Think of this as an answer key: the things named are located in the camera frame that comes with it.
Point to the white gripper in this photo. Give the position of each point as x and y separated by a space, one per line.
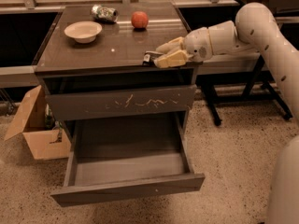
198 44

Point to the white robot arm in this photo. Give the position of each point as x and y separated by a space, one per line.
283 204

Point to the scratched grey upper drawer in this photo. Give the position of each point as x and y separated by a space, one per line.
107 104

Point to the grey drawer cabinet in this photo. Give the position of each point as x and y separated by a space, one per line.
113 61

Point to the open grey middle drawer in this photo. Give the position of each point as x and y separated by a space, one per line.
124 158

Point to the red apple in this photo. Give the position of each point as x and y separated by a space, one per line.
139 20

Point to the black side table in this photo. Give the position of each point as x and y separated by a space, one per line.
267 0

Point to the white bowl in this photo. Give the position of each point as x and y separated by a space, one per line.
83 31

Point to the bottles in cardboard box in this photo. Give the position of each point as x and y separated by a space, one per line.
50 122

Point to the cardboard box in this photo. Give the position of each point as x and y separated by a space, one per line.
29 120

